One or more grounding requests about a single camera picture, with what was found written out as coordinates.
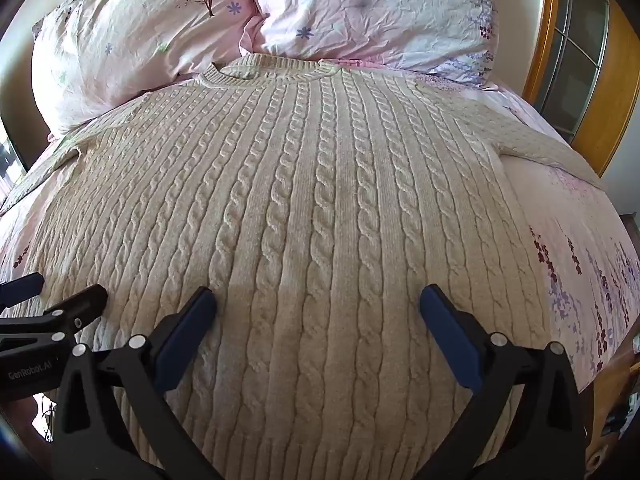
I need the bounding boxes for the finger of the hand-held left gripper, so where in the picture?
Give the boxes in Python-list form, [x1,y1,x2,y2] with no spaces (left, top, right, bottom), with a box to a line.
[0,284,109,341]
[0,272,46,309]

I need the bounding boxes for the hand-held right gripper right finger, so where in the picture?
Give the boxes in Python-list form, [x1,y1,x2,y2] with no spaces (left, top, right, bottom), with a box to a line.
[414,284,587,480]

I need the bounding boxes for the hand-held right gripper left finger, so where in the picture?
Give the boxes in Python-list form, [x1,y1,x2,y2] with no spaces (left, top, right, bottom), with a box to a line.
[51,286,224,480]

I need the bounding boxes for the cream cable-knit sweater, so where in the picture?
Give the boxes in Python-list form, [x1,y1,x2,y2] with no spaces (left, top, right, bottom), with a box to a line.
[0,55,603,480]

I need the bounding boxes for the pink floral bed sheet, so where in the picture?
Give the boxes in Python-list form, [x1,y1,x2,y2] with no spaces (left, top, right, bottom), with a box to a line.
[0,62,640,401]

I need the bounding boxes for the pink floral pillow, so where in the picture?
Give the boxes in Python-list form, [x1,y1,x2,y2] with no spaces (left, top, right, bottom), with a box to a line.
[239,0,501,92]
[31,0,262,140]

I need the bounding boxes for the wooden glass-door cabinet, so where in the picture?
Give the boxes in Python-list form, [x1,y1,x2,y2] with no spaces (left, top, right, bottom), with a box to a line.
[532,0,638,178]

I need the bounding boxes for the wooden headboard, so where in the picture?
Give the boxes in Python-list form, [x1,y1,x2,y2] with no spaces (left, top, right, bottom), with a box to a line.
[520,0,561,106]

